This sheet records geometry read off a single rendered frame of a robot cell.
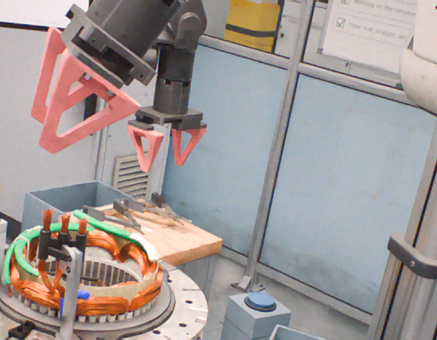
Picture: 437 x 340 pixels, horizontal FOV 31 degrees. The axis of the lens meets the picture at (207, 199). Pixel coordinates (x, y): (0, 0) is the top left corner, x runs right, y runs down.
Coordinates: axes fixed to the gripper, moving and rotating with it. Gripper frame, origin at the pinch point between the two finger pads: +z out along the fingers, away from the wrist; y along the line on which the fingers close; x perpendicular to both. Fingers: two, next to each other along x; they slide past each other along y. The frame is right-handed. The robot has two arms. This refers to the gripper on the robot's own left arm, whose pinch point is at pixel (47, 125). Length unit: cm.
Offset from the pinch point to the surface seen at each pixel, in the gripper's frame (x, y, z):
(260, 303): 49, -32, 10
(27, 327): 15.4, -14.6, 22.9
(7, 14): 9, -131, 8
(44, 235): 9.9, -13.3, 12.4
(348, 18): 125, -221, -61
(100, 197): 35, -74, 20
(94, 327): 21.7, -14.5, 19.2
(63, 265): 13.3, -12.2, 13.9
